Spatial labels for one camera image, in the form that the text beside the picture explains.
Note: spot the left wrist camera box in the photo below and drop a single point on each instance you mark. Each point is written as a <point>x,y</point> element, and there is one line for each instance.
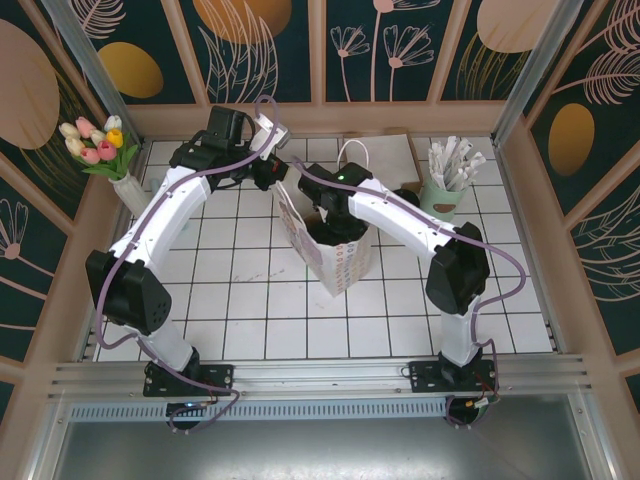
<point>272,137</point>

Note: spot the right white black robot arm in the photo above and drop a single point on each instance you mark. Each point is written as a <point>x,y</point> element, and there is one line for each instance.
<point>400,220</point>

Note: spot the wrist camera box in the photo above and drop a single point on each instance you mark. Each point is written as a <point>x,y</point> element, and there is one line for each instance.
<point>272,137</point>
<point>323,215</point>

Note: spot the artificial tulip bouquet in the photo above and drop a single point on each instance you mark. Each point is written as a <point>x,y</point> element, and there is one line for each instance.
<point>100,150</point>

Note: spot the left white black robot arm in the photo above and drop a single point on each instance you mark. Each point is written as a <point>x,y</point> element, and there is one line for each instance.
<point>160,215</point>

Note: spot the white ribbed vase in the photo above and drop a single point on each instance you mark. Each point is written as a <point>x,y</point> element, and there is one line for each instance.
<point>125,192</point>

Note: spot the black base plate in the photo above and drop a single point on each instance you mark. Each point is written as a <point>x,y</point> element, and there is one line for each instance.
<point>425,380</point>
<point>220,380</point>

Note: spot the mint green straw holder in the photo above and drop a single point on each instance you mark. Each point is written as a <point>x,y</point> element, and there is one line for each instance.
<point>442,200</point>

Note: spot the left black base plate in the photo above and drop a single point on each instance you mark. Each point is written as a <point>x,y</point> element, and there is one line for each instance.
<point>220,380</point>

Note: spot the brown cardboard cup carrier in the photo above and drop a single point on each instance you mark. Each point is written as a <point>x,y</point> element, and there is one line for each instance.
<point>312,219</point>

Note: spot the aluminium frame post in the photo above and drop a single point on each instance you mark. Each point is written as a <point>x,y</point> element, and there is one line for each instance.
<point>95,65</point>
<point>530,65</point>

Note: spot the aluminium mounting rail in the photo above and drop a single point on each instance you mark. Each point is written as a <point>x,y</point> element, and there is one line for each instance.
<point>320,375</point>

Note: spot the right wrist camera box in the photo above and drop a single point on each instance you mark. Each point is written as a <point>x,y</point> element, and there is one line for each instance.
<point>323,215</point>

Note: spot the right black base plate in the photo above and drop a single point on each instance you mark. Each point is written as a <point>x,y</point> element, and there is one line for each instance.
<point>425,380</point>

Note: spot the printed white paper bag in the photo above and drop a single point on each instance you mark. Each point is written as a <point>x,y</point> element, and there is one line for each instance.
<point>345,270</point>

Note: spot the black cup lid pile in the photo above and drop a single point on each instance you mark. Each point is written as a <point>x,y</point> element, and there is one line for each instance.
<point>410,196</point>

